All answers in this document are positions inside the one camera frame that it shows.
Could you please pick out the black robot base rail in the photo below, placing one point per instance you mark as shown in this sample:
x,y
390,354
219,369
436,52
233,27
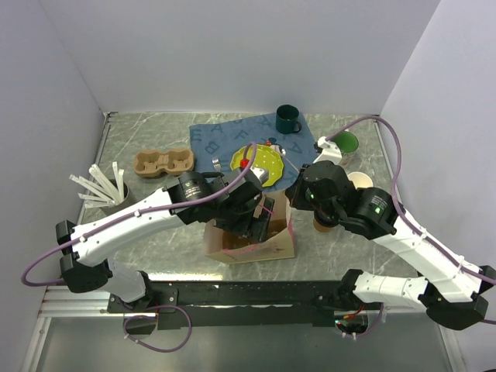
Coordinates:
x,y
245,303

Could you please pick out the small santa figurine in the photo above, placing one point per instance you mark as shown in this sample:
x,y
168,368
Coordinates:
x,y
272,143

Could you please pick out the stack of paper cups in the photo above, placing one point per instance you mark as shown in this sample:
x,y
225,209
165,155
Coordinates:
x,y
360,180

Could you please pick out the kraft paper takeout bag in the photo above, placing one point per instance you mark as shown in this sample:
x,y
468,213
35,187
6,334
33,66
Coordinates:
x,y
227,248

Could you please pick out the grey straw holder cup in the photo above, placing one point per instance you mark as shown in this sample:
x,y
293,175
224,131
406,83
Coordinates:
x,y
129,199

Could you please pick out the brown paper coffee cup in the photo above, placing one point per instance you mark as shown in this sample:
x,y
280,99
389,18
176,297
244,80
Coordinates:
x,y
321,225

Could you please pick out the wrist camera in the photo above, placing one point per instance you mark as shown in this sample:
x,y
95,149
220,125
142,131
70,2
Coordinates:
x,y
262,174
327,151

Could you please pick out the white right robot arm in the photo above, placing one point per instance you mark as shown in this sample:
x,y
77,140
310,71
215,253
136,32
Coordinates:
x,y
449,288

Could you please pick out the blue letter placemat cloth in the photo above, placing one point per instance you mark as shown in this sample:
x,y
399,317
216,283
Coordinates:
x,y
221,141

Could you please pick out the white green floral mug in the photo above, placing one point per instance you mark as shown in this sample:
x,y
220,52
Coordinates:
x,y
348,145

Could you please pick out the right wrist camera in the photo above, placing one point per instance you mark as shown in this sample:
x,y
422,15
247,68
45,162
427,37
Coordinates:
x,y
327,151

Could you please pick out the white wrapped straws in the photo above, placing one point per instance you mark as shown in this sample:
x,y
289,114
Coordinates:
x,y
102,191

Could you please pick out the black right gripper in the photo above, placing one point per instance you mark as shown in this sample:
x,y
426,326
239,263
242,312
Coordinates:
x,y
294,194

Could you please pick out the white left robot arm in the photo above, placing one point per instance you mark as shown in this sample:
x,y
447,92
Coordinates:
x,y
232,202

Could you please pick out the dark green mug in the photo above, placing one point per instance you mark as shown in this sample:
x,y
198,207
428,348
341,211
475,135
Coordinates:
x,y
287,120

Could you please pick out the silver spoon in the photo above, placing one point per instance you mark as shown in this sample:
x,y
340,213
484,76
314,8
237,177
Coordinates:
x,y
284,155

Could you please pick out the yellow-green scalloped plate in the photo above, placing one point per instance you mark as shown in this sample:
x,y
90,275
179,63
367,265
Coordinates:
x,y
265,158

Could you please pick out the silver fork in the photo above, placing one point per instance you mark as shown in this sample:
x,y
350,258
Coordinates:
x,y
216,164

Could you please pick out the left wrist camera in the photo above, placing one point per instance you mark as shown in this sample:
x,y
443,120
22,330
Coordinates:
x,y
262,174

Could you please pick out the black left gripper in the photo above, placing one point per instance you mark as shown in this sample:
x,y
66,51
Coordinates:
x,y
260,228

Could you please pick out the aluminium frame rail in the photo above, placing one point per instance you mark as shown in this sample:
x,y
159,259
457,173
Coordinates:
x,y
60,302

